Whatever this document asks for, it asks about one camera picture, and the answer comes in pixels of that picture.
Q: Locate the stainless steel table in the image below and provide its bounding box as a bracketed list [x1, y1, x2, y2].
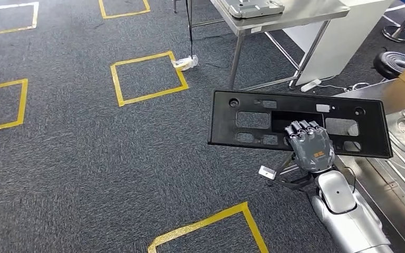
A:
[172, 0, 351, 92]

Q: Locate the black plastic plate part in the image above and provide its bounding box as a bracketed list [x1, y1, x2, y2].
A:
[207, 90, 394, 160]

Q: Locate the stainless steel workbench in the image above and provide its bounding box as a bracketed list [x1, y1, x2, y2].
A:
[333, 80, 405, 253]

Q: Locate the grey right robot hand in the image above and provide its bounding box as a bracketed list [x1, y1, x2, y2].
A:
[284, 120, 336, 174]

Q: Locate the chrome stanchion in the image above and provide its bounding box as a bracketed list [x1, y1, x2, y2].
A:
[382, 0, 405, 43]

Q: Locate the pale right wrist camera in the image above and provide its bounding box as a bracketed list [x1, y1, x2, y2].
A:
[258, 166, 315, 191]

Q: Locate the white power strip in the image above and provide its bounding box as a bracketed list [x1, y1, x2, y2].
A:
[300, 79, 322, 93]

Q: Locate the clear plastic wrapped plug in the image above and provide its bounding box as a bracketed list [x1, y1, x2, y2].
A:
[172, 54, 199, 72]

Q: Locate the yellow floor tape square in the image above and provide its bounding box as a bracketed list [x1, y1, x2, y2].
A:
[147, 201, 269, 253]
[0, 2, 40, 36]

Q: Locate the black hanging cable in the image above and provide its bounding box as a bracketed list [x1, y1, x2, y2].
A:
[185, 0, 195, 59]

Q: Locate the grey metal tray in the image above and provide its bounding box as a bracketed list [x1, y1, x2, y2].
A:
[220, 0, 285, 19]

